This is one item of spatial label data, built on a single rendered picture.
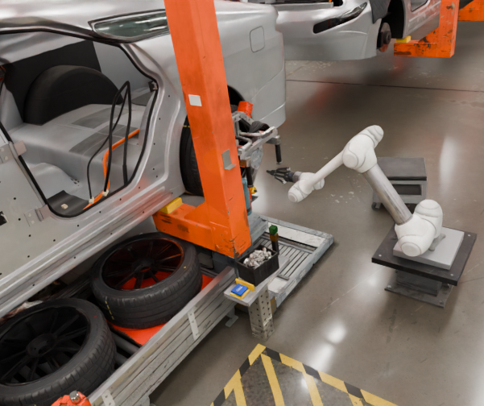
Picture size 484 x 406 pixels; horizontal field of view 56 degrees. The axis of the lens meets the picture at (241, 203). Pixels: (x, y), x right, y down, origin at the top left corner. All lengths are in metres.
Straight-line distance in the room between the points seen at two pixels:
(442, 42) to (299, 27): 1.78
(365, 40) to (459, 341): 3.39
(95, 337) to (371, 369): 1.48
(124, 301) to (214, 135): 1.04
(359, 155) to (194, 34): 1.06
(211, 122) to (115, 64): 2.56
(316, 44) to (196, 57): 3.18
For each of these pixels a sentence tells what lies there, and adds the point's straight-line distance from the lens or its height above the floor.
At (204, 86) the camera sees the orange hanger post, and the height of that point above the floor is 1.54.
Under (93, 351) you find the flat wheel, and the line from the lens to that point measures 2.42.
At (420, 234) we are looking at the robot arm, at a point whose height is 0.57.
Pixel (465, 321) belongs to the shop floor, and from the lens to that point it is 3.06.
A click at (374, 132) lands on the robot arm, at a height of 1.08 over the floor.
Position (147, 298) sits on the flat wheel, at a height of 0.49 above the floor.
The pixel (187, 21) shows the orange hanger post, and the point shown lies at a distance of 2.14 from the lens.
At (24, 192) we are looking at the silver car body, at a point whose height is 1.24.
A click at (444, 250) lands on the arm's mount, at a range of 2.97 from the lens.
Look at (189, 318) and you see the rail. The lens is 2.61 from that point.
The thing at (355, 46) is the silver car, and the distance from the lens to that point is 5.26.
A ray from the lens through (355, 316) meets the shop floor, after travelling 2.98.
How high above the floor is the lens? 2.14
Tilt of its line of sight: 31 degrees down
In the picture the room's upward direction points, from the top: 9 degrees counter-clockwise
